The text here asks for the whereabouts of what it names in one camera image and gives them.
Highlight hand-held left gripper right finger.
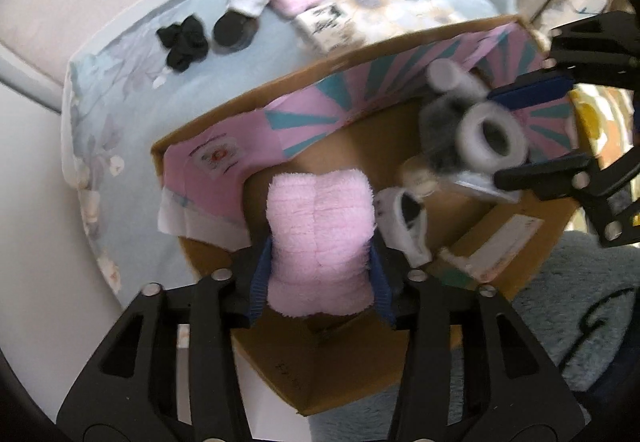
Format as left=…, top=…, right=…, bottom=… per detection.
left=367, top=239, right=588, bottom=442

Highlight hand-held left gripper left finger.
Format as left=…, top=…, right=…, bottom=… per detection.
left=56, top=237, right=278, bottom=442

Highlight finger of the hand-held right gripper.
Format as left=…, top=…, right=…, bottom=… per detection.
left=494, top=142, right=640, bottom=250
left=487, top=12, right=640, bottom=111

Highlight white doll shoe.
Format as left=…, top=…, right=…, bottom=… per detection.
left=376, top=187, right=433, bottom=267

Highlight clear packet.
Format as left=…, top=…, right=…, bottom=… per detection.
left=450, top=172, right=521, bottom=205

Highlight white tape roll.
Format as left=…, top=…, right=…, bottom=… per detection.
left=457, top=100, right=530, bottom=173

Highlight white tube bottle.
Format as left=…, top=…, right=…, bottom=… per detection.
left=427, top=58, right=488, bottom=97

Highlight grey fuzzy pouch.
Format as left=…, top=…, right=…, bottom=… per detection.
left=417, top=94, right=481, bottom=173

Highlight cardboard box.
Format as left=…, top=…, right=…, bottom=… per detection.
left=150, top=14, right=593, bottom=418

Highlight yellow floral blanket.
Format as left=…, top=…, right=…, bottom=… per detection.
left=570, top=86, right=640, bottom=163

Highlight blue floral tablecloth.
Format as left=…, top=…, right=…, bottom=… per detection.
left=60, top=0, right=518, bottom=295

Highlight white patterned small box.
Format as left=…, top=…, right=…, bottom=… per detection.
left=292, top=2, right=363, bottom=53

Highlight black scrunchie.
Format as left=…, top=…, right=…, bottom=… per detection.
left=156, top=16, right=210, bottom=74

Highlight black round case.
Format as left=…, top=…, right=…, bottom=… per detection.
left=212, top=12, right=258, bottom=53

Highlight white curved frame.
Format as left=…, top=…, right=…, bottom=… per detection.
left=0, top=44, right=66, bottom=113

